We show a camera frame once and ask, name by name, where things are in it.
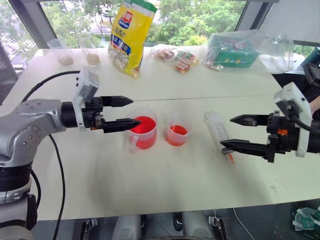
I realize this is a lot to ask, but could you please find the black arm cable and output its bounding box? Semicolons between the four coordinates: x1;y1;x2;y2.
21;70;81;240
286;101;320;137

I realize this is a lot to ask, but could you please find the teal box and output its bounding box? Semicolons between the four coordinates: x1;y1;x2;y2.
300;47;320;69

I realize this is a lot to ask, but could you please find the clear cup with tan grains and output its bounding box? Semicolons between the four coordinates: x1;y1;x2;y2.
79;34;102;67

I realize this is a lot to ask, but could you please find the clear cup with pale grains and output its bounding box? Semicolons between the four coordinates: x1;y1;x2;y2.
46;37;75;67

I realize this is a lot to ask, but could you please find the grey window post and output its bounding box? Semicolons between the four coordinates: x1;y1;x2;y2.
234;0;261;32
9;0;56;50

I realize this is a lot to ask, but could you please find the clear bag of red candies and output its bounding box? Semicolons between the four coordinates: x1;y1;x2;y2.
149;47;201;75

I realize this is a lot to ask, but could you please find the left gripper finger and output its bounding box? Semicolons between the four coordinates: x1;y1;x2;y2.
101;95;134;108
102;117;143;134

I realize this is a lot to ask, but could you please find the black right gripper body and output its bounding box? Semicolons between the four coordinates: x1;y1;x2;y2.
265;110;300;164

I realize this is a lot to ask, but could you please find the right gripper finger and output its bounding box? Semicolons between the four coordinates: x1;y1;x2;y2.
229;114;269;127
219;139;269;158

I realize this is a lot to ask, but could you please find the clear plastic syringe orange tip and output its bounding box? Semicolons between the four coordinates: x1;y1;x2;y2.
203;111;236;165

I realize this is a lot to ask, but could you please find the large clear plastic bag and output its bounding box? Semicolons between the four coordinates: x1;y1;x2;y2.
203;29;296;74

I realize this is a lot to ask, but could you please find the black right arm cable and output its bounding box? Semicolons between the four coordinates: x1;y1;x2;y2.
286;101;320;137

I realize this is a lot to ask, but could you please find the thin white cable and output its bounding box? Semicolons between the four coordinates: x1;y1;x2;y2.
232;207;256;240

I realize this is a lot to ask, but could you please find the green box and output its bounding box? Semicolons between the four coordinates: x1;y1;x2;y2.
211;37;260;69

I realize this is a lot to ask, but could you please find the light grey rounded shape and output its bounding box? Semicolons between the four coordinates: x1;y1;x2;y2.
113;214;143;240
180;211;216;240

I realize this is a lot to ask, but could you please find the green and white scrap pile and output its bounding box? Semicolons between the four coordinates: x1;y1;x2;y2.
291;205;320;233

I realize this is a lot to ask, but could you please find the black device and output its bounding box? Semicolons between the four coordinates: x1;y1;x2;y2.
302;62;320;88

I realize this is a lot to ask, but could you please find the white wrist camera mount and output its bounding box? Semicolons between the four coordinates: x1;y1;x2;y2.
72;66;100;132
273;81;314;158

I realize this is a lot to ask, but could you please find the yellow snack bag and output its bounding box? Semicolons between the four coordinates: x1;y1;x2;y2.
107;0;159;80

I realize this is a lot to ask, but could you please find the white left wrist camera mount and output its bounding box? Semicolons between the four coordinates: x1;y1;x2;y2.
72;66;100;132

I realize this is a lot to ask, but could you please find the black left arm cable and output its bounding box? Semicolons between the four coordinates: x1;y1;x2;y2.
21;70;81;240

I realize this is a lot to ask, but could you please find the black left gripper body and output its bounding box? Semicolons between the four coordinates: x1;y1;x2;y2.
81;96;106;132

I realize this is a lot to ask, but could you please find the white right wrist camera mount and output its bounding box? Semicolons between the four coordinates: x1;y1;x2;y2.
273;81;314;158

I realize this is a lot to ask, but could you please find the small beaker red liquid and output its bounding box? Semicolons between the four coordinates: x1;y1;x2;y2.
164;113;194;147

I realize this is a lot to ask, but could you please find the black table clamp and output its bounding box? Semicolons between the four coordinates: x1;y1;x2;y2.
208;215;228;240
81;218;99;235

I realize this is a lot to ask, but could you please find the large beaker red liquid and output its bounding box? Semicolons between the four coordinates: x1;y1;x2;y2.
127;106;159;154

